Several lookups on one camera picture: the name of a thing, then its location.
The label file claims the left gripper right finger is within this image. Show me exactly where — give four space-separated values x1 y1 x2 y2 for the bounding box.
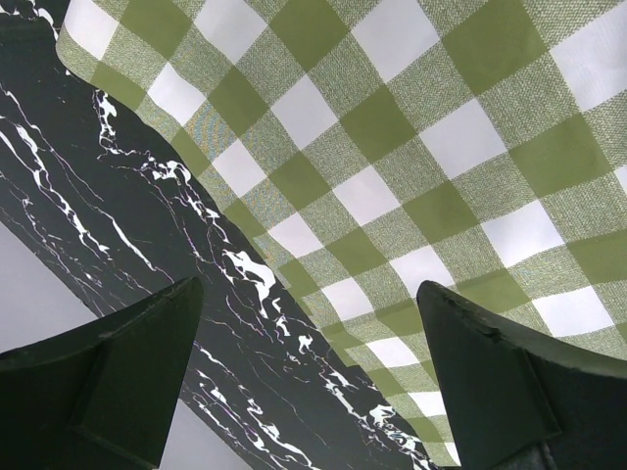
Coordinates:
416 281 626 469

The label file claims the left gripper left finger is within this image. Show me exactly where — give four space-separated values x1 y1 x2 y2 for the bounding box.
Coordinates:
1 277 204 469

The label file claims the green checkered cloth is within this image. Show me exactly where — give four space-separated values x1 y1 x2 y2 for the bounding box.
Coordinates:
57 0 626 465

